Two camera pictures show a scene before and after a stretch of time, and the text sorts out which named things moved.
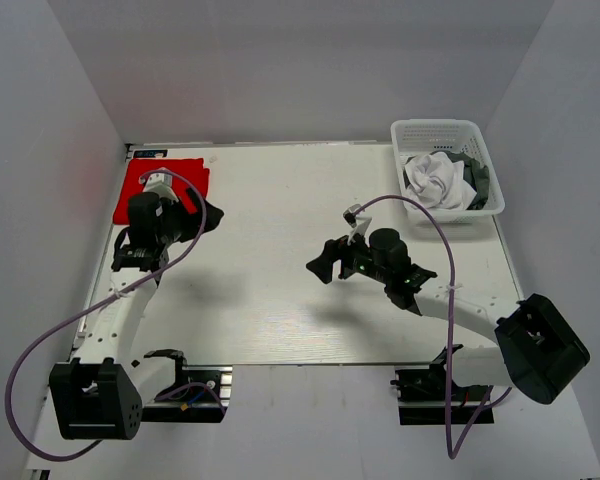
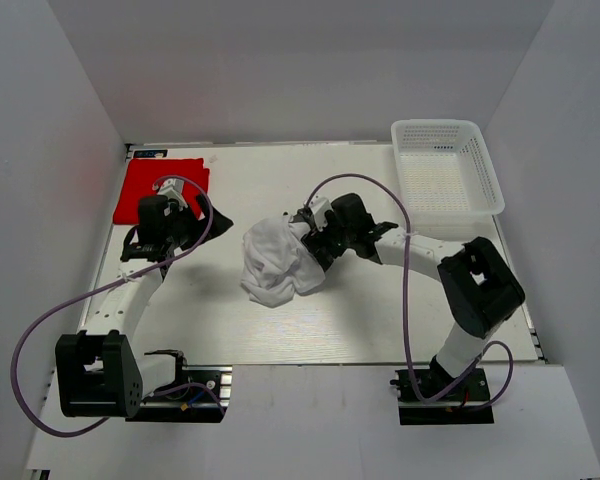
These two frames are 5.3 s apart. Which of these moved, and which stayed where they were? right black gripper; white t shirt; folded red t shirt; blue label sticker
Moved: right black gripper; white t shirt
Stayed: blue label sticker; folded red t shirt
